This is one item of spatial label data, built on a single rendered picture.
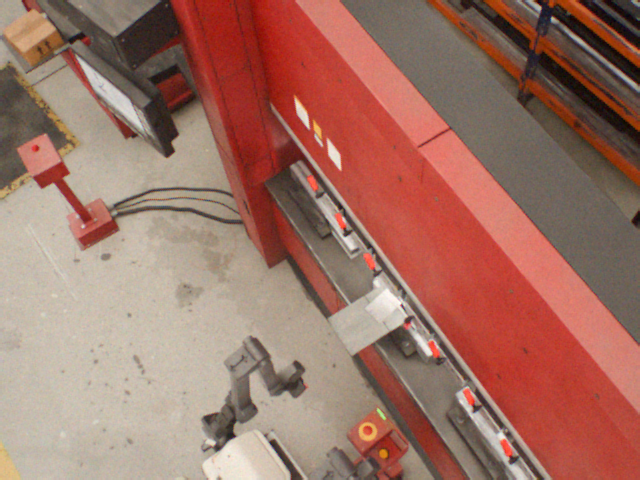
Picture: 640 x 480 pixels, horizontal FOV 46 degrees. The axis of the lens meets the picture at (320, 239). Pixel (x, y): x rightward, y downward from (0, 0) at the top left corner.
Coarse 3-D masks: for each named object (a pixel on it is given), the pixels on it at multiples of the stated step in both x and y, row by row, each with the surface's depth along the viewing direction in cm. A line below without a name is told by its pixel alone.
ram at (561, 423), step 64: (256, 0) 240; (320, 64) 216; (320, 128) 252; (384, 192) 226; (448, 256) 205; (448, 320) 238; (512, 320) 188; (512, 384) 214; (576, 384) 173; (576, 448) 195
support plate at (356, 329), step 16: (352, 304) 301; (368, 304) 300; (336, 320) 298; (352, 320) 298; (368, 320) 297; (384, 320) 297; (400, 320) 296; (352, 336) 295; (368, 336) 294; (352, 352) 292
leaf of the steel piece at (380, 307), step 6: (378, 300) 301; (384, 300) 300; (372, 306) 300; (378, 306) 299; (384, 306) 299; (390, 306) 299; (366, 312) 298; (372, 312) 298; (378, 312) 298; (384, 312) 298; (390, 312) 298; (372, 318) 297; (378, 318) 297
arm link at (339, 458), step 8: (336, 456) 214; (344, 456) 215; (320, 464) 214; (328, 464) 214; (336, 464) 214; (344, 464) 213; (352, 464) 214; (312, 472) 214; (320, 472) 214; (328, 472) 214; (336, 472) 213; (344, 472) 212; (352, 472) 212
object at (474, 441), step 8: (456, 408) 289; (448, 416) 289; (456, 416) 288; (464, 416) 288; (456, 424) 287; (464, 424) 287; (464, 432) 285; (472, 432) 285; (472, 440) 284; (480, 440) 284; (472, 448) 283; (480, 448) 282; (480, 456) 281; (488, 456) 281; (488, 472) 279; (496, 472) 278; (504, 472) 278
